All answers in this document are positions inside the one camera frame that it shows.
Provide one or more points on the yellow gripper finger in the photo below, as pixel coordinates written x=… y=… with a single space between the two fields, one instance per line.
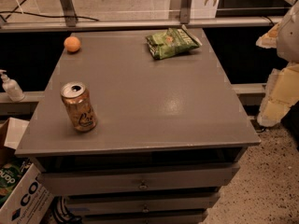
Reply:
x=281 y=93
x=269 y=39

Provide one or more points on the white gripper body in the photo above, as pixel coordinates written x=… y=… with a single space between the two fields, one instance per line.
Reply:
x=290 y=36

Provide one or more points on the orange soda can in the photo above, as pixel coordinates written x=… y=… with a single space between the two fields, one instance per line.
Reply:
x=76 y=99

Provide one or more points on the green jalapeno chip bag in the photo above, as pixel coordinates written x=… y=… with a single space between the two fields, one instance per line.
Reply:
x=172 y=42

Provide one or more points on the middle grey drawer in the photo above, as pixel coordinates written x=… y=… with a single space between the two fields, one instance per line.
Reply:
x=143 y=204

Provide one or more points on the grey drawer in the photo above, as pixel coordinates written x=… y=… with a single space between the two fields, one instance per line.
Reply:
x=143 y=179
x=194 y=216
x=143 y=204

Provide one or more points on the grey drawer cabinet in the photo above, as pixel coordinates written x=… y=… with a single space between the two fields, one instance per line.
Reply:
x=174 y=112

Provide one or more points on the bottom grey drawer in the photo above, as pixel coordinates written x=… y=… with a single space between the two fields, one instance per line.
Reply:
x=194 y=216

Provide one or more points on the orange fruit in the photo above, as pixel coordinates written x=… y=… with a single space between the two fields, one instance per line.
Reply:
x=72 y=44

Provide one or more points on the top grey drawer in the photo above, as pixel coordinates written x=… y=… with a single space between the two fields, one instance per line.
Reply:
x=143 y=179

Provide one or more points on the white pump sanitizer bottle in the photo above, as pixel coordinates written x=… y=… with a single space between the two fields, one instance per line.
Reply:
x=11 y=87

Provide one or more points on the white cardboard box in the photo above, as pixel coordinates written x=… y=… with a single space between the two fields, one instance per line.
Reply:
x=30 y=200

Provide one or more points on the green snack package in box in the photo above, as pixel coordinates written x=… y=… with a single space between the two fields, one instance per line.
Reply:
x=10 y=175

